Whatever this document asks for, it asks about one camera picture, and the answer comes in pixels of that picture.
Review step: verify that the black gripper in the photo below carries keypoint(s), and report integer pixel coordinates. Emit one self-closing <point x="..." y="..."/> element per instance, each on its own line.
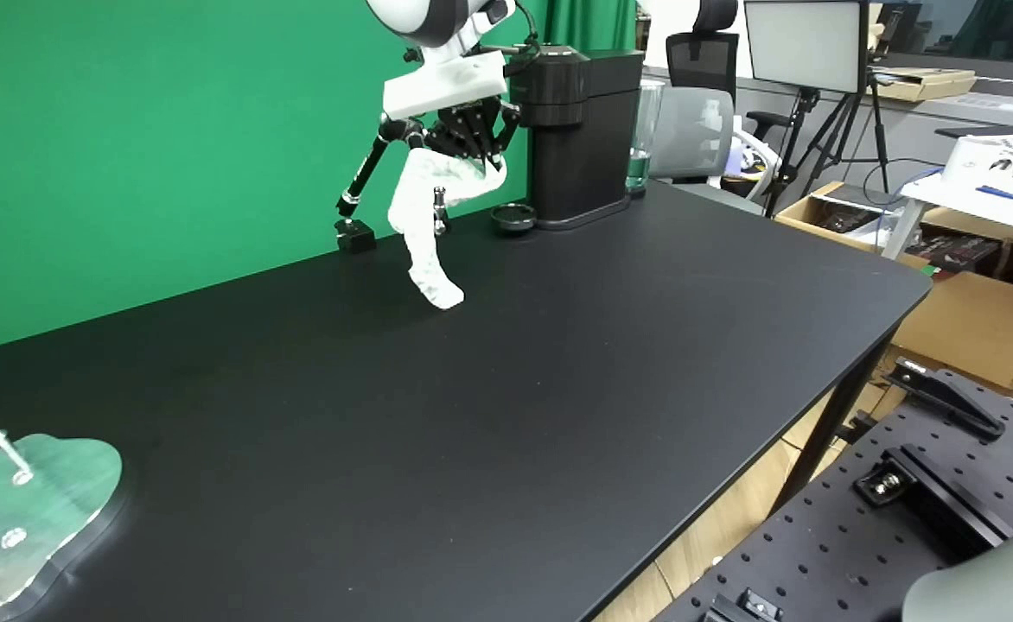
<point x="463" y="122"/>

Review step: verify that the white floral cloth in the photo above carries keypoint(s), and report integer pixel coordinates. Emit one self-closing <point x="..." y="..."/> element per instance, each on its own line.
<point x="422" y="220"/>

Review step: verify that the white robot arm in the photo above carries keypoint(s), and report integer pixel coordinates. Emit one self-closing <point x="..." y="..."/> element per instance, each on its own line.
<point x="439" y="79"/>

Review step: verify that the black box stand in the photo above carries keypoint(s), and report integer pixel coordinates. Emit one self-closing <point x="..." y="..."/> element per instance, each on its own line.
<point x="575" y="140"/>

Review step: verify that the black articulated stand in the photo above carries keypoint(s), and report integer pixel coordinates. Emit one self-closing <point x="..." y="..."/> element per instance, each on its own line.
<point x="354" y="235"/>

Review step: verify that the small black round cap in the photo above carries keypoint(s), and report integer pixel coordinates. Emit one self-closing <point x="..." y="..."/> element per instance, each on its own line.
<point x="518" y="220"/>

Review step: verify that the green bottle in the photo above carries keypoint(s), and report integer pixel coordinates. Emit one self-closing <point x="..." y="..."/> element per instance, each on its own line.
<point x="637" y="173"/>

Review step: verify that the green curtain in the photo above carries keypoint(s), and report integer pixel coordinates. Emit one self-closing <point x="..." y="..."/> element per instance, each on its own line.
<point x="592" y="23"/>

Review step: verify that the grey mesh office chair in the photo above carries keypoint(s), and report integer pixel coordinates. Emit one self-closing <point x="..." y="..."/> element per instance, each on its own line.
<point x="690" y="125"/>

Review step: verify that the black office chair with headrest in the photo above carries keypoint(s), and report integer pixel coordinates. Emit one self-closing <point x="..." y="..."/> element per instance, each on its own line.
<point x="701" y="63"/>

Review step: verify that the white board panel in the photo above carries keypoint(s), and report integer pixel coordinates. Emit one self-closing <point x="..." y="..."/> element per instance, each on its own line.
<point x="794" y="45"/>

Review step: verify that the open wooden crate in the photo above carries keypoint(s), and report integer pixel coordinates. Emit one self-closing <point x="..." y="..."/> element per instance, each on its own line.
<point x="804" y="211"/>

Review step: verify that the black tripod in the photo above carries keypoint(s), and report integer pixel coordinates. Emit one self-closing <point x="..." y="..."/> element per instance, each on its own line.
<point x="870" y="79"/>

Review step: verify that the flat cardboard box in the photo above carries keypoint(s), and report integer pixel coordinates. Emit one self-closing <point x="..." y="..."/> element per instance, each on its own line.
<point x="924" y="83"/>

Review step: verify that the stack of white papers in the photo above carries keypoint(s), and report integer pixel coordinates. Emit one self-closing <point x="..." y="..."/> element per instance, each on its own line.
<point x="1008" y="160"/>

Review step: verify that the black clamp bar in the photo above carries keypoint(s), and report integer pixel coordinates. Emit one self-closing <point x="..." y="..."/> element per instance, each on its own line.
<point x="942" y="397"/>

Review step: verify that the large brown cardboard box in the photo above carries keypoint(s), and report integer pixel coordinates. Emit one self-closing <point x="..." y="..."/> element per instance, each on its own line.
<point x="975" y="321"/>

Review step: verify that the black perforated breadboard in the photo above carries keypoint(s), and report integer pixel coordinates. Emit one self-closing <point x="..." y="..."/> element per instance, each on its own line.
<point x="828" y="555"/>

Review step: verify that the small white nut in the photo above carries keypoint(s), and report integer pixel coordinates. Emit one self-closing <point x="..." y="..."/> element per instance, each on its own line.
<point x="12" y="536"/>

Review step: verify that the grey chair backrest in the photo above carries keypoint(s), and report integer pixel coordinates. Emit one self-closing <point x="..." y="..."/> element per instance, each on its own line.
<point x="991" y="589"/>

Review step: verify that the black mounting bracket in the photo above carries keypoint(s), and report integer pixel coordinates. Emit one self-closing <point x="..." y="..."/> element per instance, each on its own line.
<point x="932" y="496"/>

